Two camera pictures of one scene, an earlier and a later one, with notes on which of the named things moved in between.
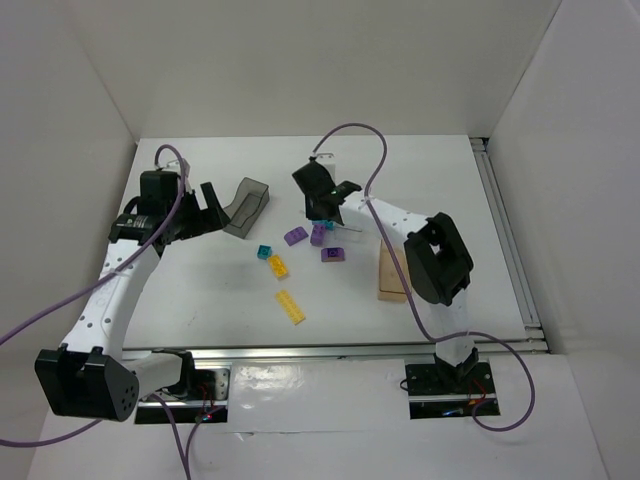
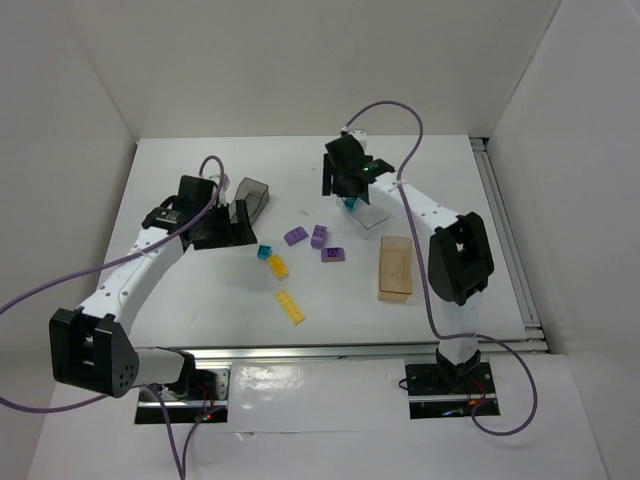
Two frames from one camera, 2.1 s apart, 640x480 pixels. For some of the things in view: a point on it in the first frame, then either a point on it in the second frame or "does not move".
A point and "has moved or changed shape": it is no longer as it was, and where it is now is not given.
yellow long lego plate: (291, 308) does not move
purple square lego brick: (317, 235) does not move
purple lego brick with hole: (332, 254) does not move
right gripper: (323, 201) -> (342, 183)
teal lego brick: (329, 225) has moved or changed shape
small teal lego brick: (264, 251) does not move
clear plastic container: (346, 234) has moved or changed shape
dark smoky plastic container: (251, 200) does not move
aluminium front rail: (323, 352) does not move
